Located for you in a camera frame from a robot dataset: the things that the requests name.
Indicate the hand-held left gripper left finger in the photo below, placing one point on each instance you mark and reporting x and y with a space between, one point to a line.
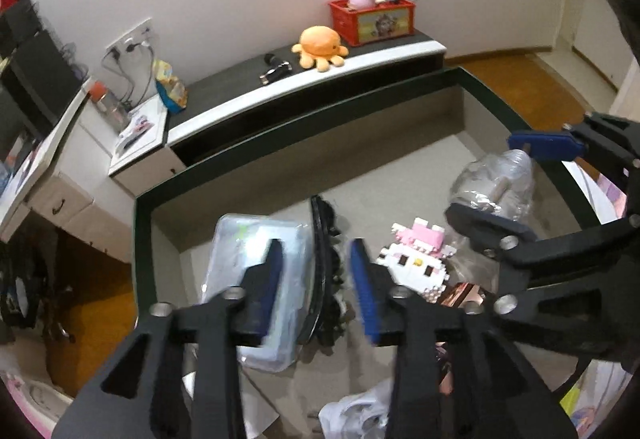
270 289

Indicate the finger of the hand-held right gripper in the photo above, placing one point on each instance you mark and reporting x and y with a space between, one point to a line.
545 144
480 219

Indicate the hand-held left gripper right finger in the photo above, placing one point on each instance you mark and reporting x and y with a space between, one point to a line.
362 289

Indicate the clear plastic bottle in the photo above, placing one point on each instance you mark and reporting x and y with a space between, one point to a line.
495 179

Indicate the clear plastic case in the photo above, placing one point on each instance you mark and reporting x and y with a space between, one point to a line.
235 244

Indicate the pink block cat figure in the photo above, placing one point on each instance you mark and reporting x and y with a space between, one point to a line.
415 264

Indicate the black hair clip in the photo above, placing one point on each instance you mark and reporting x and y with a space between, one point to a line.
325 239

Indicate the rose gold cylinder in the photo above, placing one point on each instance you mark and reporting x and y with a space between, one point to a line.
460 294

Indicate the pink storage box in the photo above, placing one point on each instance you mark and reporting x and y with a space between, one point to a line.
400 169

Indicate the white nightstand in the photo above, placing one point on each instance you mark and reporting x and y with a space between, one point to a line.
145 169

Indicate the red toy crate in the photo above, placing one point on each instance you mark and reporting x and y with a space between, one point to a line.
380 24

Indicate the black top low bench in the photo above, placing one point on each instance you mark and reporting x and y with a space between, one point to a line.
225 89

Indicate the pink booklet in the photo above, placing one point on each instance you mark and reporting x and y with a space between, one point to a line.
135 131

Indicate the black flashlight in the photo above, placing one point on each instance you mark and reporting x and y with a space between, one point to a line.
275 71

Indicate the blue yellow snack bag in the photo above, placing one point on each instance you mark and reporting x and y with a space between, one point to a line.
170 91

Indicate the white desk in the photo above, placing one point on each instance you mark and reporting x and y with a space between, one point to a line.
65 189

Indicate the orange octopus plush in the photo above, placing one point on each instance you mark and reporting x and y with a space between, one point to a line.
320 44

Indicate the orange cap water bottle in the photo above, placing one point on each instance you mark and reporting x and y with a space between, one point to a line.
107 109

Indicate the black office chair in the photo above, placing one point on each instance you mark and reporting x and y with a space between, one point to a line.
20 299

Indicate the black speakers stack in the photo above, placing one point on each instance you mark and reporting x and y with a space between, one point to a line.
40 74

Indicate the black speaker box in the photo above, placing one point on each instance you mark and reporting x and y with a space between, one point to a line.
20 19

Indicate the white wall socket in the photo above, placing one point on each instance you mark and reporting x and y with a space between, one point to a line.
130 36

